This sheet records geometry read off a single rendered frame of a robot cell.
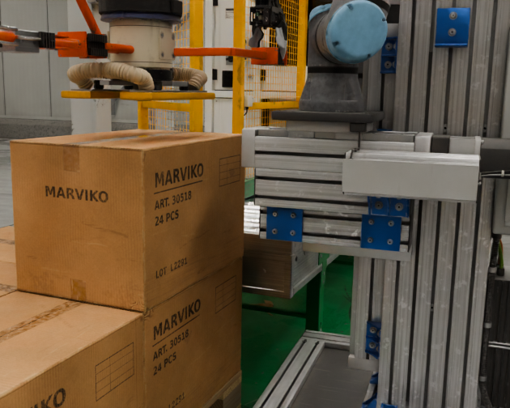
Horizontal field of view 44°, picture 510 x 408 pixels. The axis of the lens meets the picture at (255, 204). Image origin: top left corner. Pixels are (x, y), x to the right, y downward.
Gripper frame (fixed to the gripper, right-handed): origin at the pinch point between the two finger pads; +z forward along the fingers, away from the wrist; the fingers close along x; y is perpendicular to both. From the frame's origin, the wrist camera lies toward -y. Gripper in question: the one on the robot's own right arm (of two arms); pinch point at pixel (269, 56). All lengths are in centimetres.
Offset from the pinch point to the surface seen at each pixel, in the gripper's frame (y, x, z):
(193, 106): -81, -72, 18
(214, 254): 21, -7, 58
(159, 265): 51, -7, 54
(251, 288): -7, -7, 77
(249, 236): -7, -8, 59
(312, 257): -31, 6, 70
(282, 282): -7, 4, 73
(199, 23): -83, -70, -20
